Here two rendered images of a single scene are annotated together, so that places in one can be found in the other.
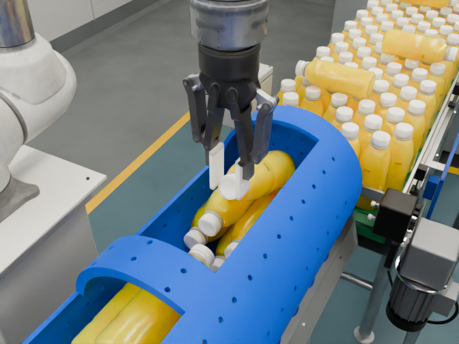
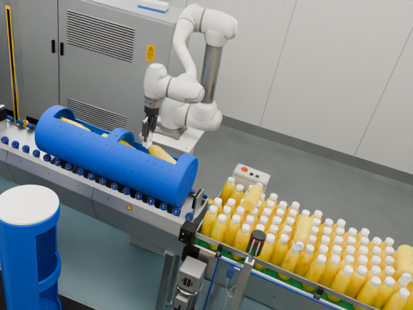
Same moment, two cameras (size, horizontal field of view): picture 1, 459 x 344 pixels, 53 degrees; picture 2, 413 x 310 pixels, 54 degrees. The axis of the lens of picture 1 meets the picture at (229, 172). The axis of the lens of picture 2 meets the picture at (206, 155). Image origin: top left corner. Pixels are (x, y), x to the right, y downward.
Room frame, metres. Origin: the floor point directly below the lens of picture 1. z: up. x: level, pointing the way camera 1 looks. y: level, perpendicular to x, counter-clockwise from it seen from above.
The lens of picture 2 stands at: (0.34, -1.81, 2.38)
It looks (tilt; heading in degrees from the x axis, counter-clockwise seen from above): 33 degrees down; 74
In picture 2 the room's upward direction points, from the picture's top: 12 degrees clockwise
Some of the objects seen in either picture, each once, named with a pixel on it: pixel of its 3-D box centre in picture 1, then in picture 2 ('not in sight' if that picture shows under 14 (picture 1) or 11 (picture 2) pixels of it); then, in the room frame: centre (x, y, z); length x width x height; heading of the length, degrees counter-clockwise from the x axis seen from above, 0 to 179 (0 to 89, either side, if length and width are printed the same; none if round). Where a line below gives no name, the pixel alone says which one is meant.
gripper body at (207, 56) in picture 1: (229, 74); (151, 113); (0.53, 0.00, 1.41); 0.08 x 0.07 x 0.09; 58
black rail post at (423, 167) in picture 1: (419, 179); (219, 251); (0.89, -0.48, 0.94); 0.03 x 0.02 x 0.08; 149
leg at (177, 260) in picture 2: not in sight; (174, 272); (0.79, -0.08, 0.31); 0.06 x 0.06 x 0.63; 59
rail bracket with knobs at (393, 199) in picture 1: (392, 216); (188, 232); (0.75, -0.37, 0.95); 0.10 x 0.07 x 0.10; 59
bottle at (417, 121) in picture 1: (407, 139); (241, 242); (0.99, -0.47, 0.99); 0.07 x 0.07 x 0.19
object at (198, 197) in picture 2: not in sight; (196, 202); (0.81, -0.17, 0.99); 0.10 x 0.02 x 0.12; 59
